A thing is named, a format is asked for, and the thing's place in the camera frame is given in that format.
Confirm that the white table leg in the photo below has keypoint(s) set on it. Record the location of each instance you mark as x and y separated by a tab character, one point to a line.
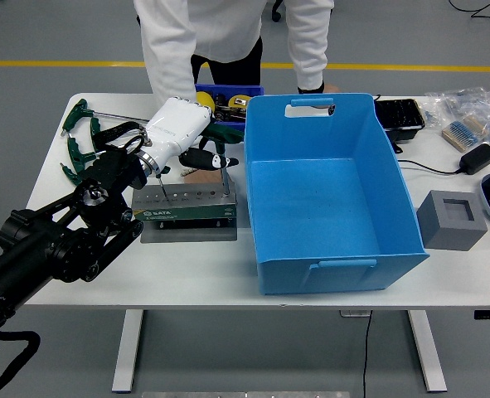
429	352
126	352

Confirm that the grey metal base plate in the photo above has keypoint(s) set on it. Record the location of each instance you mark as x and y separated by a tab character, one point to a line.
195	234

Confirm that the green silver hex key stand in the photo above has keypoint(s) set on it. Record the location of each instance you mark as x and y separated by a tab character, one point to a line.
186	212

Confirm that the large light blue plastic box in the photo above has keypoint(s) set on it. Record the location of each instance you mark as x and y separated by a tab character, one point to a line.
311	199

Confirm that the dark metal hardware pieces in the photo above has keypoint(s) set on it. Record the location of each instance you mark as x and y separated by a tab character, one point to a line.
224	112

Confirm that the person's left forearm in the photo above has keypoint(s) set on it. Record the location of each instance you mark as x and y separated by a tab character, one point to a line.
309	58

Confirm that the person's right forearm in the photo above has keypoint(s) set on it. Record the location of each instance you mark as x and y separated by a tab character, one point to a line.
168	74

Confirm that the black plastic parts case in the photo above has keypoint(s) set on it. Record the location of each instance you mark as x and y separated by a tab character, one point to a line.
398	114

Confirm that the grey cube block with recess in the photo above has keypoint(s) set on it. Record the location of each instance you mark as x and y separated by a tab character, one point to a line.
435	232

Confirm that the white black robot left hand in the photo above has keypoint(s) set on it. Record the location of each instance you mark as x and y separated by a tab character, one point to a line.
174	128

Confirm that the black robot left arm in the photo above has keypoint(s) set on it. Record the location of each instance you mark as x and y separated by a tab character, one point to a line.
41	244

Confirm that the black power adapter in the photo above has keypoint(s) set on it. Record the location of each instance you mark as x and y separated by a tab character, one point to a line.
478	159

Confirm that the yellow lemon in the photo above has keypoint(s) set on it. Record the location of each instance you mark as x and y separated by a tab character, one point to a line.
205	99

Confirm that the person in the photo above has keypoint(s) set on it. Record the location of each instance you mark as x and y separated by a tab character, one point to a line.
228	25

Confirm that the yellow black tape measure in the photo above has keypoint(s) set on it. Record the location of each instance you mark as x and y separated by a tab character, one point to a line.
240	100

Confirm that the small dark blue parts bin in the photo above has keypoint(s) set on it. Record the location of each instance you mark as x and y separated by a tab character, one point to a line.
253	89

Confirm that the person's left hand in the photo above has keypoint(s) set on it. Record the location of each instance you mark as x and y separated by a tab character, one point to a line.
331	88

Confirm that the person's right hand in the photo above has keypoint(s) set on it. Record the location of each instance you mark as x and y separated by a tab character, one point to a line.
203	177

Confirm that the tan blue resistor strip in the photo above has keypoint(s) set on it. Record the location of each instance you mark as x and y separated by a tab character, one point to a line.
464	132

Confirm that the clear bag with blue parts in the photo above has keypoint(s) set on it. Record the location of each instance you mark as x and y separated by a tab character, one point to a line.
460	101

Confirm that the black office chair base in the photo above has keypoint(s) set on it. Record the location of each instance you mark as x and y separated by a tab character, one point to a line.
277	14

